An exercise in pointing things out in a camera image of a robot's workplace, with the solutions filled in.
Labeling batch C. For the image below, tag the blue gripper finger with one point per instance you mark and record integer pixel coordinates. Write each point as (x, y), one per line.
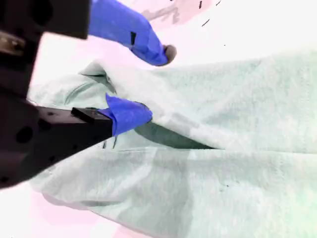
(81, 129)
(119, 24)

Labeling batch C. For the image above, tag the pale green T-shirt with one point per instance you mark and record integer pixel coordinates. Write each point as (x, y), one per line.
(223, 111)

